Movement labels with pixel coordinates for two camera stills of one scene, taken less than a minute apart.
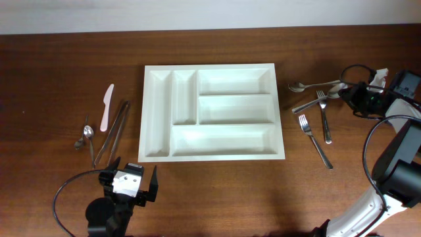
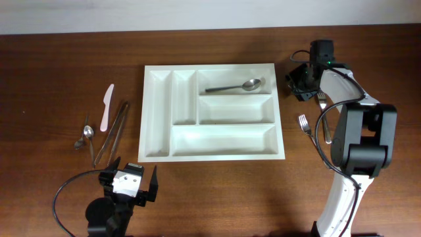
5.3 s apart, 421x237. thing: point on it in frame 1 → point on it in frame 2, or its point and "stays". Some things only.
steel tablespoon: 334,92 → 249,85
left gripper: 138,193 stays
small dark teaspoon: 79,143 stays
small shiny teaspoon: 89,132 stays
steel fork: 323,106 stays
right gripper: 354,97 → 297,83
